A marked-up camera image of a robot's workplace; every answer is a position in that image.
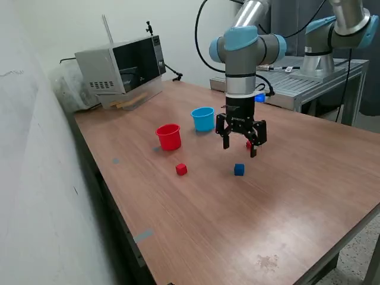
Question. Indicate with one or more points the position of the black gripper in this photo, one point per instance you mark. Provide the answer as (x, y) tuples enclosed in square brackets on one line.
[(240, 112)]

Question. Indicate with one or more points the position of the red cube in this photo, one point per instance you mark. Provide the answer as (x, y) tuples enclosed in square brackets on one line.
[(181, 169), (248, 145)]

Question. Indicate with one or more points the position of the blue cube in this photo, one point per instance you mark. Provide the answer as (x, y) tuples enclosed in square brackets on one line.
[(239, 169)]

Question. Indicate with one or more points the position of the aluminium robot base table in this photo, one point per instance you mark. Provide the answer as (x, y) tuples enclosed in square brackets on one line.
[(291, 84)]

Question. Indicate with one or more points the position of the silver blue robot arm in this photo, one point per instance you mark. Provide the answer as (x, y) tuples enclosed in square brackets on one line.
[(240, 56)]

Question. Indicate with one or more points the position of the blue plastic cup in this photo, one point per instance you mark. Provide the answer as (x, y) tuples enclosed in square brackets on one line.
[(204, 123)]

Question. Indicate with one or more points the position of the red plastic cup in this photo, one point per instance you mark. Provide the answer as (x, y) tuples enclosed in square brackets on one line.
[(169, 139)]

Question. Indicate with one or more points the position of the white label tag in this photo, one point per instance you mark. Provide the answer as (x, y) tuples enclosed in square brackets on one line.
[(288, 69)]

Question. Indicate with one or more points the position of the small grey tape patch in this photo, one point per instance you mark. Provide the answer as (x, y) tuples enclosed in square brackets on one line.
[(156, 149), (115, 161)]

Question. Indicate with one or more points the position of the wooden stick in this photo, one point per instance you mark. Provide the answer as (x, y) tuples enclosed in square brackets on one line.
[(127, 103), (130, 98)]

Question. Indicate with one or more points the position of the dark grey curtain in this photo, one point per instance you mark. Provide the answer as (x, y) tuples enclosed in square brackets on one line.
[(291, 15)]

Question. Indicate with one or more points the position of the long grey tape strip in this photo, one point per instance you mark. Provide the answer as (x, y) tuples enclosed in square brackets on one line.
[(143, 236)]

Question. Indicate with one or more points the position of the silver microwave oven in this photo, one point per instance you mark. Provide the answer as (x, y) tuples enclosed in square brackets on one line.
[(98, 68)]

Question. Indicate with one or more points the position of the thin white rod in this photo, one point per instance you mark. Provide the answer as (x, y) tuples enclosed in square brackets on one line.
[(107, 28)]

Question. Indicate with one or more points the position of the clear plastic bag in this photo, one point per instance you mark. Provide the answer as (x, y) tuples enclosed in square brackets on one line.
[(65, 86)]

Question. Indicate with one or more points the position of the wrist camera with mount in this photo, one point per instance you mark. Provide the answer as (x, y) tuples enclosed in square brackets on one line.
[(260, 97)]

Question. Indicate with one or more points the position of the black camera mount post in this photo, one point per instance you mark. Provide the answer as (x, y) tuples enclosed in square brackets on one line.
[(149, 28)]

